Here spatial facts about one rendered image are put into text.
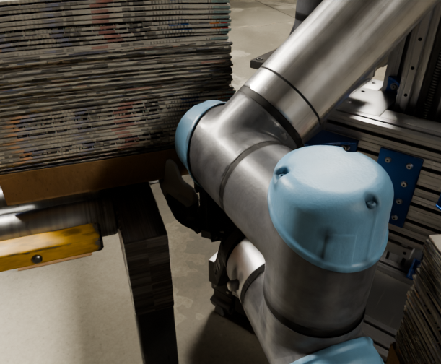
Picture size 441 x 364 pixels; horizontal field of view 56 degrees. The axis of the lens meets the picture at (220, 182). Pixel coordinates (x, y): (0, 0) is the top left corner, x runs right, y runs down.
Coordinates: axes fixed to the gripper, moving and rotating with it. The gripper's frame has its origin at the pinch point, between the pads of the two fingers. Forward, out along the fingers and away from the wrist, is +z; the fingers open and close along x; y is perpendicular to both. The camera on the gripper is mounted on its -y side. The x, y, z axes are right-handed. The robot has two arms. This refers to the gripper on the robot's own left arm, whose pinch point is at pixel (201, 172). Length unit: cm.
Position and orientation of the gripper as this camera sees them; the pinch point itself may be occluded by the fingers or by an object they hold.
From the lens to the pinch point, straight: 58.4
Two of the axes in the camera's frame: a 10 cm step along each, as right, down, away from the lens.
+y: 0.0, -8.3, -5.5
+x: -9.5, 1.8, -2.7
